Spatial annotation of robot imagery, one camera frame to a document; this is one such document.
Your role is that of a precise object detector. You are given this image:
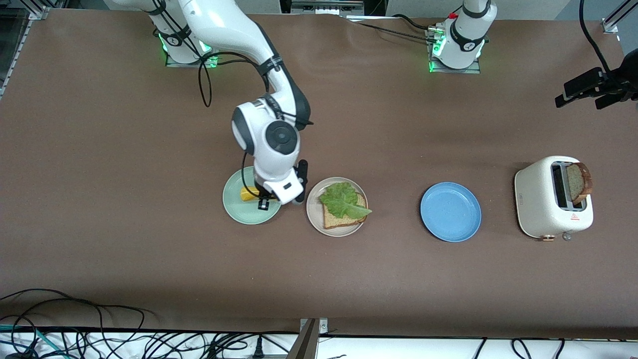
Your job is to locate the green lettuce leaf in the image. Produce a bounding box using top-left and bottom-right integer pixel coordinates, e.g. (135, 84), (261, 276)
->
(319, 182), (373, 220)

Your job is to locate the brown bread slice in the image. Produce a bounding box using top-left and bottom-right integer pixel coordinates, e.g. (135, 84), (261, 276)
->
(323, 192), (368, 230)
(566, 162), (593, 205)

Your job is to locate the mint green plate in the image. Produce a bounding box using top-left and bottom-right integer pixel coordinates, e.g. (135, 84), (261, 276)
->
(222, 166), (285, 225)

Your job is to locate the beige plate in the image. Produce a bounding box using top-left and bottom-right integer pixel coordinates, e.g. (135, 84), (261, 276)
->
(306, 177), (369, 237)

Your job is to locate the blue plate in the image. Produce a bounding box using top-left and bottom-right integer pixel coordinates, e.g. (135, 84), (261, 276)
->
(420, 181), (482, 243)

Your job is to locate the white two-slot toaster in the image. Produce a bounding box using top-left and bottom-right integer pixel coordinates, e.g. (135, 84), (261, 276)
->
(514, 156), (594, 242)

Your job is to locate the grey metal rack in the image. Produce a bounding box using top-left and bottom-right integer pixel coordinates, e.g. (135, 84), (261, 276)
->
(279, 0), (387, 18)

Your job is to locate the aluminium frame profile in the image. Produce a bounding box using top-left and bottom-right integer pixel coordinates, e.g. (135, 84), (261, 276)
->
(0, 5), (50, 100)
(601, 0), (638, 34)

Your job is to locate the metal table edge bracket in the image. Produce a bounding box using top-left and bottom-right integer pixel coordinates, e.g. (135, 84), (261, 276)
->
(287, 318), (329, 359)

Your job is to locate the black braided base cable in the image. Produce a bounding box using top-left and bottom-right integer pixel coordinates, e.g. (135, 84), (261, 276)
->
(349, 14), (439, 43)

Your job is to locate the black looped floor cable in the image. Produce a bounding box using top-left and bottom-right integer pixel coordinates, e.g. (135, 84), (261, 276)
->
(0, 288), (155, 359)

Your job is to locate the teal floor cable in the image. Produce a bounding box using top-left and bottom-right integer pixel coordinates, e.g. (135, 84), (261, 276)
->
(0, 324), (68, 359)

